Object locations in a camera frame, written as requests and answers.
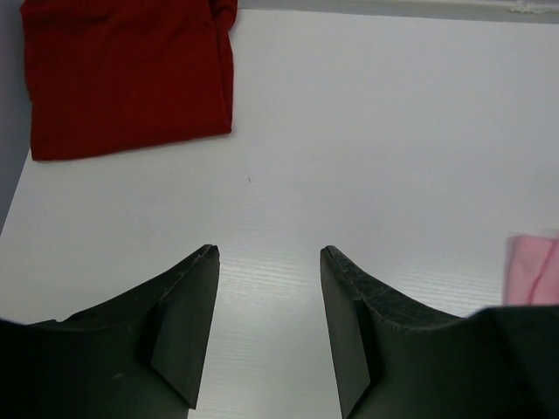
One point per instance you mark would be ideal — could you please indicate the pink t shirt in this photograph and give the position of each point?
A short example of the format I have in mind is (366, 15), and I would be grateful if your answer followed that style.
(532, 272)

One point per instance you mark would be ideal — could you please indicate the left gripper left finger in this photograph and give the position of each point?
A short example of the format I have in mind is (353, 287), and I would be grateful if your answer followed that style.
(138, 355)

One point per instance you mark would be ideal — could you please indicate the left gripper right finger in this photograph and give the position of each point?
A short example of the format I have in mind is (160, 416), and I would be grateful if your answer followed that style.
(395, 357)

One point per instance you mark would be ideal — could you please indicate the dark red folded t shirt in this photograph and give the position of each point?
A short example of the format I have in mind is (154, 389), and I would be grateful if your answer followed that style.
(112, 76)

